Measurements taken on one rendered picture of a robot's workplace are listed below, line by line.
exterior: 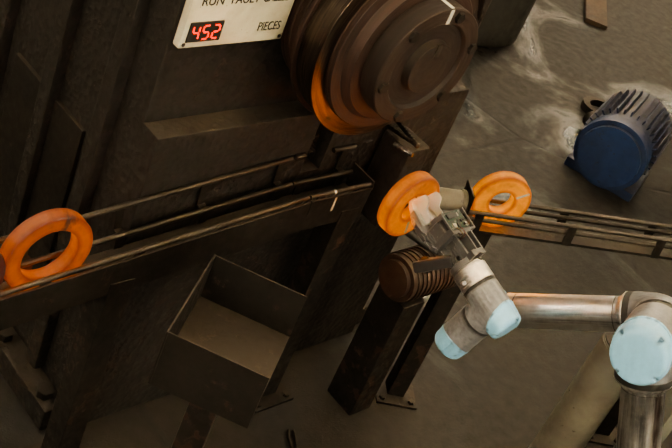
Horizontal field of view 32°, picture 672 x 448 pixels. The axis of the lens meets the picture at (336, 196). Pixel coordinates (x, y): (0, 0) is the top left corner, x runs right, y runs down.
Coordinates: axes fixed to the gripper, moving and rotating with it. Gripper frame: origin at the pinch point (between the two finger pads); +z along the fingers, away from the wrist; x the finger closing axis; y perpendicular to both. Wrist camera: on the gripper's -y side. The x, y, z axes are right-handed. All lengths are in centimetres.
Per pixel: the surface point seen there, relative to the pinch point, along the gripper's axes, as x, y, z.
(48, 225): 75, -11, 18
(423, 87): 0.2, 19.5, 14.5
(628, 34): -352, -125, 120
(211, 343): 49, -22, -10
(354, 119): 7.9, 5.5, 18.4
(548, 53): -274, -122, 114
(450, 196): -32.2, -18.0, 6.2
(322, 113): 16.5, 6.6, 20.6
